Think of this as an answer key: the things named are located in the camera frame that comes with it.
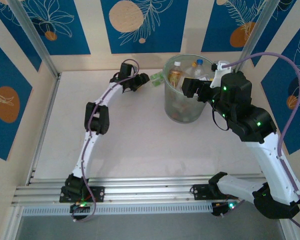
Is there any aluminium frame post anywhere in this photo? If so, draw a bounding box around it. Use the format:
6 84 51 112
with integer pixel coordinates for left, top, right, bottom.
233 0 278 76
7 0 62 80

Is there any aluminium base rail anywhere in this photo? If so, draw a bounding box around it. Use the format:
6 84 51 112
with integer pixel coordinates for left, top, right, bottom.
11 174 285 207

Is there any white slotted cable duct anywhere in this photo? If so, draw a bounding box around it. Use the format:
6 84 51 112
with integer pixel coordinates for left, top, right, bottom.
21 203 215 217

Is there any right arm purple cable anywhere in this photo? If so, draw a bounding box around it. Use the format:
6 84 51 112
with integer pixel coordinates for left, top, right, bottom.
221 51 300 233

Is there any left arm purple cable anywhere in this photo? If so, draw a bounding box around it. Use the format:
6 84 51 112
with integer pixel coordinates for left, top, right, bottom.
71 58 141 224

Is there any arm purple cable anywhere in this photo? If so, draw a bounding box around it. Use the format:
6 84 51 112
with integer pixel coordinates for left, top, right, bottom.
71 58 141 224
221 51 300 233

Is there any clear bottle green label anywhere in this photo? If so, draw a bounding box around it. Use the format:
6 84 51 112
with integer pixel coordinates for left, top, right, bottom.
149 71 165 88

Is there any aluminium frame leg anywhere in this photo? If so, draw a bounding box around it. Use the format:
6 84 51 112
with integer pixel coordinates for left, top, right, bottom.
277 217 300 240
2 206 25 240

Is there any clear plastic bin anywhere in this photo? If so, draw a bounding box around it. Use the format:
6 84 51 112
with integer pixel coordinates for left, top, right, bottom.
163 53 216 124

